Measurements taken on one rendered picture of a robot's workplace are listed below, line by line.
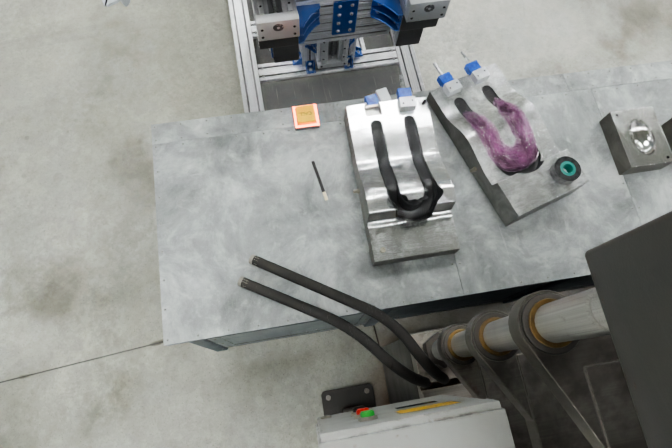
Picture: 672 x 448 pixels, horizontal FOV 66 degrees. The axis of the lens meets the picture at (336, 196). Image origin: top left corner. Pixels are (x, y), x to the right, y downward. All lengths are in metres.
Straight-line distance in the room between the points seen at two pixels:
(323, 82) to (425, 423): 1.88
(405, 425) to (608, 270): 0.44
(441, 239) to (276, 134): 0.62
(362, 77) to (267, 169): 1.01
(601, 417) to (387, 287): 0.83
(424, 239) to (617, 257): 1.04
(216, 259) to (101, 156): 1.28
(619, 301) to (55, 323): 2.32
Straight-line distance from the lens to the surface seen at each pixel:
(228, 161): 1.70
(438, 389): 1.60
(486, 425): 0.92
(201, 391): 2.39
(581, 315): 0.74
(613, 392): 0.92
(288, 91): 2.49
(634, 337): 0.59
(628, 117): 1.97
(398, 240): 1.56
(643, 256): 0.54
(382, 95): 1.75
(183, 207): 1.67
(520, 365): 1.13
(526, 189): 1.66
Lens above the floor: 2.35
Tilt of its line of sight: 70 degrees down
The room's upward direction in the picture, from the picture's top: 8 degrees clockwise
